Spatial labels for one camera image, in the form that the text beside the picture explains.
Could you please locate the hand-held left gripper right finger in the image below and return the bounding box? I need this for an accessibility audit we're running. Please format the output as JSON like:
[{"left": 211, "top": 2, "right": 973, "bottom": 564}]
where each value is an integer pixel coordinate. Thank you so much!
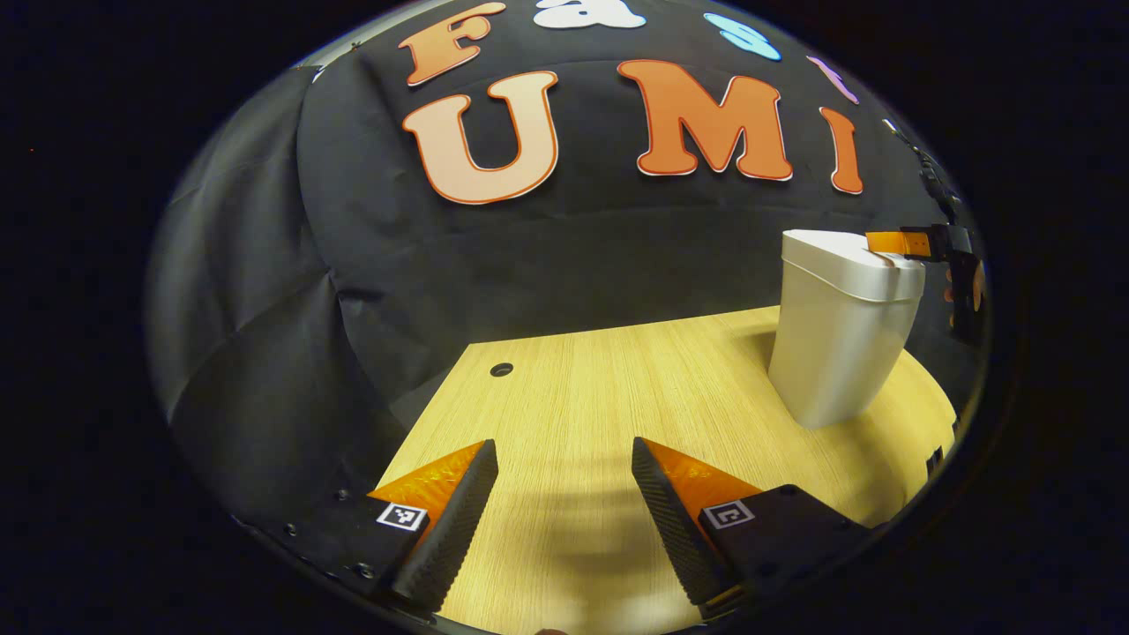
[{"left": 631, "top": 436, "right": 887, "bottom": 620}]

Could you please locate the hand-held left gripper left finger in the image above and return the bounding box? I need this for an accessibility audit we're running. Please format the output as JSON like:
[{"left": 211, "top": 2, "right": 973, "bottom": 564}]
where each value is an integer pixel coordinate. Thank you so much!
[{"left": 234, "top": 438, "right": 500, "bottom": 616}]

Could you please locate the white desktop garbage bin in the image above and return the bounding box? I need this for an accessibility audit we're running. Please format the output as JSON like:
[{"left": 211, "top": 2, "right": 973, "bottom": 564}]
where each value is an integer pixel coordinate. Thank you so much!
[{"left": 767, "top": 229, "right": 927, "bottom": 430}]

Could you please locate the wooden desktop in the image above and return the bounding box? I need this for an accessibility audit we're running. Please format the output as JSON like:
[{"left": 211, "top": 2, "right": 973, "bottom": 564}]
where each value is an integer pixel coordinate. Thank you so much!
[{"left": 375, "top": 304, "right": 958, "bottom": 635}]

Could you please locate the black backdrop cloth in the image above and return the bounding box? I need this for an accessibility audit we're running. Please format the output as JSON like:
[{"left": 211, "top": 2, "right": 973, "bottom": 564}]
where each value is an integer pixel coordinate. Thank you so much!
[{"left": 146, "top": 0, "right": 980, "bottom": 530}]

